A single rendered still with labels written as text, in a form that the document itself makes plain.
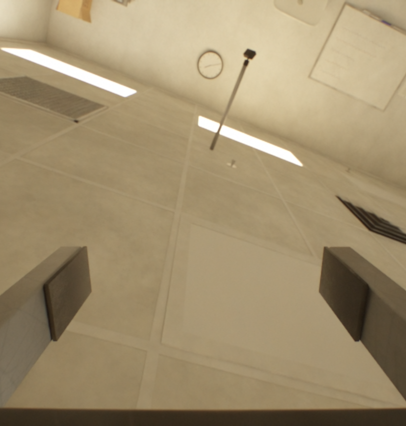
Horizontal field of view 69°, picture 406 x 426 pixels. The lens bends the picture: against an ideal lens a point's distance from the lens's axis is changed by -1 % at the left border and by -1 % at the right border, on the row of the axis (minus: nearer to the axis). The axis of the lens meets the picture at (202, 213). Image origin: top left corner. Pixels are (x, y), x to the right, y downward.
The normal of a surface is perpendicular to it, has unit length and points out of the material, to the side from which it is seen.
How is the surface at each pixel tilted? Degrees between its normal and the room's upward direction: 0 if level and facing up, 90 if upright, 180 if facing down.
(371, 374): 180
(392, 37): 90
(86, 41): 90
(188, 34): 90
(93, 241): 180
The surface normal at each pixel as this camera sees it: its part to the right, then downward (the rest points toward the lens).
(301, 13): 0.09, 0.22
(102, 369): 0.36, -0.83
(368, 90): 0.00, 0.45
